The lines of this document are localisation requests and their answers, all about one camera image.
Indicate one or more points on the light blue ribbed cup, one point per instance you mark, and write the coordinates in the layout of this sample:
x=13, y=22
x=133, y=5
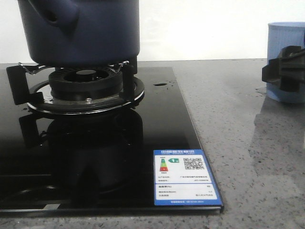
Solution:
x=280, y=35

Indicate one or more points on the black gas burner head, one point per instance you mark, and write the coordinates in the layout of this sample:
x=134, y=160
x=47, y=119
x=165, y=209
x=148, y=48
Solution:
x=77, y=84

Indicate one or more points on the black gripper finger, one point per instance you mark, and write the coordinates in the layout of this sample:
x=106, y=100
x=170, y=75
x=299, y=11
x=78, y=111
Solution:
x=287, y=72

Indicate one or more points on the blue energy label sticker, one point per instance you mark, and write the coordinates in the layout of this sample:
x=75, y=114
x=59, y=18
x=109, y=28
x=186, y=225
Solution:
x=182, y=177

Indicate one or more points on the black glass gas stove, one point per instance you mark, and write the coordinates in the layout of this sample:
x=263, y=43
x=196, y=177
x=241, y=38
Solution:
x=92, y=165

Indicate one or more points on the black pot support grate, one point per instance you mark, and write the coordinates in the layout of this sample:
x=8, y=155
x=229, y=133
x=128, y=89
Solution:
x=40, y=100

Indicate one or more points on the dark blue cooking pot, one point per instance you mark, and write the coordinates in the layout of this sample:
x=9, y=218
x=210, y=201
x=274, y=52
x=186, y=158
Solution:
x=75, y=33

